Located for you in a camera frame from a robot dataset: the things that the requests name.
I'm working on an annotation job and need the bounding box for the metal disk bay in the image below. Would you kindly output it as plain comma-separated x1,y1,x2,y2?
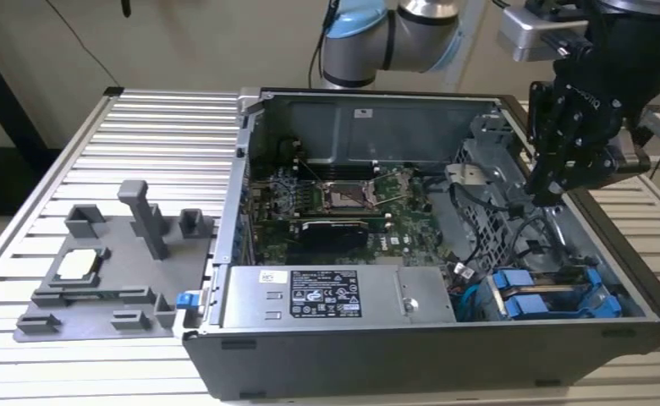
488,260,628,322

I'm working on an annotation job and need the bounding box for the black furniture frame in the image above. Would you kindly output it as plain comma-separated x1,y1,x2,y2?
0,25,63,215

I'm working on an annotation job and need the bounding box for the silver power supply unit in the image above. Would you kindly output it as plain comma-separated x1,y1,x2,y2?
220,265,458,329

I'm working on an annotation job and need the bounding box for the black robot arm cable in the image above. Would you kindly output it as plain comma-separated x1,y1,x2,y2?
306,0,337,88

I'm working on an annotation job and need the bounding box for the thin black wall cable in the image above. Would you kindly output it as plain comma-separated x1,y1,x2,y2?
43,0,123,89

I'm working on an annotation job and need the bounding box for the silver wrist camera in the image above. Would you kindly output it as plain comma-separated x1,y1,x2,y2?
496,6,595,63

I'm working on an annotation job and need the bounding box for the RAM stick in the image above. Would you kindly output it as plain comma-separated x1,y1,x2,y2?
62,290,145,302

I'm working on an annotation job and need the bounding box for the grey parts rack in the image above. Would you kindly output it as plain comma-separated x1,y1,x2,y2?
13,179,218,343

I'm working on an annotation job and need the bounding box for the labelled black cable bundle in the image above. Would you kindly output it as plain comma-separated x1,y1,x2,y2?
445,261,480,281

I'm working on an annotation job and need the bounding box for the CPU socket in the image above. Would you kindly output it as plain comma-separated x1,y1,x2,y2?
317,179,378,211

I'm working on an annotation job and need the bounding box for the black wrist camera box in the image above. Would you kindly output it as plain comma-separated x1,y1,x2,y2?
592,122,655,187

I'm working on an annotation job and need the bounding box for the silver CPU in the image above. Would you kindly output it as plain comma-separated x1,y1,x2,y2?
49,248,111,283

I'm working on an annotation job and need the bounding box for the green motherboard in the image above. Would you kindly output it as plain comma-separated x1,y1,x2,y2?
248,167,456,267

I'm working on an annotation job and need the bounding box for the blue data cable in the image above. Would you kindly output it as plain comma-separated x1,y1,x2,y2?
453,282,481,322

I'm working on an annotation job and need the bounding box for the open black PC case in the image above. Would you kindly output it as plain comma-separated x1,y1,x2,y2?
179,86,660,401

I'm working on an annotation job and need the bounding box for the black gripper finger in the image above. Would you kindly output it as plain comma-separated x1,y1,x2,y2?
549,126,597,205
524,81,559,208

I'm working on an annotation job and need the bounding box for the thin locking lever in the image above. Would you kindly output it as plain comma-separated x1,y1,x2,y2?
294,156,325,184

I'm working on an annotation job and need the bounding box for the black graphics card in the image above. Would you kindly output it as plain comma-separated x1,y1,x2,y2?
288,217,372,255

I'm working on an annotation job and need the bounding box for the black disk wire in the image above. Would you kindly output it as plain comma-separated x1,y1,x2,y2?
504,211,557,263
452,181,527,219

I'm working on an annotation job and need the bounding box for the blue case latch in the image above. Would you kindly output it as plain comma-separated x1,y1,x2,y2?
174,291,202,312

